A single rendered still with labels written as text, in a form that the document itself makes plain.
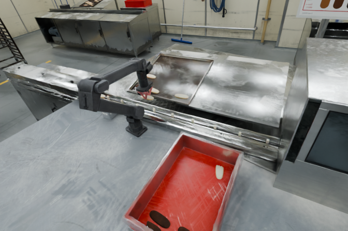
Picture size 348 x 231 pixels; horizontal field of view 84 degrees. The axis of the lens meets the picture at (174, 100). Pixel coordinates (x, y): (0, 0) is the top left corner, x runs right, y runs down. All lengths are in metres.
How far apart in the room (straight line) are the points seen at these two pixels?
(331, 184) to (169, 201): 0.61
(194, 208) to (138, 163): 0.36
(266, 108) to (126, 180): 0.87
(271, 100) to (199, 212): 0.77
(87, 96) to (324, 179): 0.94
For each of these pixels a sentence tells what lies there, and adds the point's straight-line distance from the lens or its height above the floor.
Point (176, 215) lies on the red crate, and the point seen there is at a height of 0.82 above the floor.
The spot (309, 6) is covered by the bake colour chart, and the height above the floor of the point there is 1.34.
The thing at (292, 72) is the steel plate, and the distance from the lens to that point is 1.88.
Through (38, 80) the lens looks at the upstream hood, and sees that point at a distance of 2.05.
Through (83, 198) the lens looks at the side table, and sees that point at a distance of 1.07.
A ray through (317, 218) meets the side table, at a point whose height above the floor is 0.82.
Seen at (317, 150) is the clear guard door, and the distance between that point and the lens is 0.82.
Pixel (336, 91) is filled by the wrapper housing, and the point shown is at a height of 1.30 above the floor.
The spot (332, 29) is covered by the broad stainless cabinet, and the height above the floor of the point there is 0.94.
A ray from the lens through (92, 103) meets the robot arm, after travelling 0.85.
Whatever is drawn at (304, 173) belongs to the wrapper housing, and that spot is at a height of 0.97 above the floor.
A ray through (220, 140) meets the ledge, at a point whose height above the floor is 0.86.
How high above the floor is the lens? 1.66
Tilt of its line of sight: 36 degrees down
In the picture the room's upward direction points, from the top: 7 degrees counter-clockwise
